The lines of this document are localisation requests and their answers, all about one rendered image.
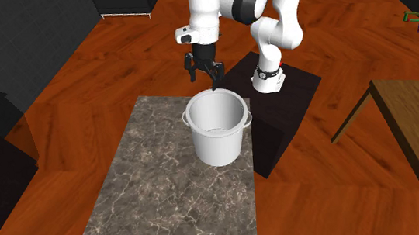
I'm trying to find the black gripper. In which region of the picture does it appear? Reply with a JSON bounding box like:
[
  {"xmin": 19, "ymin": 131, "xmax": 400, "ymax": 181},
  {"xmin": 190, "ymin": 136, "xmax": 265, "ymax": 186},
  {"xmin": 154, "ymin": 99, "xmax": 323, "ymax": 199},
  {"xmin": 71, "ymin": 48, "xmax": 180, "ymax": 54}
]
[{"xmin": 182, "ymin": 41, "xmax": 228, "ymax": 95}]

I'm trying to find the dark robot stand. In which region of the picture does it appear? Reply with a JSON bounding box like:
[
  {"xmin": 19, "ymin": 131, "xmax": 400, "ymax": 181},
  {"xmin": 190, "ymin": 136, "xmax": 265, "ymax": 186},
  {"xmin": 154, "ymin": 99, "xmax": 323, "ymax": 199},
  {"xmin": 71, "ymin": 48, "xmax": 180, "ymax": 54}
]
[{"xmin": 216, "ymin": 45, "xmax": 331, "ymax": 183}]

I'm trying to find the brown marble table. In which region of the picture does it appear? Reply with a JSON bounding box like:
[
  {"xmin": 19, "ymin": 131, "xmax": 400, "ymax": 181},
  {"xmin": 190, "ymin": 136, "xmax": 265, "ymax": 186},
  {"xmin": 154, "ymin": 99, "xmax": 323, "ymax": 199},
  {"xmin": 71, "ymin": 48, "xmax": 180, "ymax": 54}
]
[{"xmin": 55, "ymin": 86, "xmax": 263, "ymax": 235}]

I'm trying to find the wooden table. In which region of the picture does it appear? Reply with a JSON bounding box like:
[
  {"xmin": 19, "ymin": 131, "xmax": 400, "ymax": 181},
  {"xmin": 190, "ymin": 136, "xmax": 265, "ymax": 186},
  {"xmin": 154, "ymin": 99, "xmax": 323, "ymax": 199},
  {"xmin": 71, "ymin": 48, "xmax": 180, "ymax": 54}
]
[{"xmin": 325, "ymin": 74, "xmax": 419, "ymax": 235}]

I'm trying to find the white pot with handles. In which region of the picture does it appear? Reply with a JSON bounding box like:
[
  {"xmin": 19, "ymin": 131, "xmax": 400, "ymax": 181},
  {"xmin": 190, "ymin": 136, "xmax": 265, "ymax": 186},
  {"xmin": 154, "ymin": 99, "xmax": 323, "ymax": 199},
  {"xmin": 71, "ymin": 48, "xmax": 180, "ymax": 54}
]
[{"xmin": 179, "ymin": 85, "xmax": 257, "ymax": 171}]

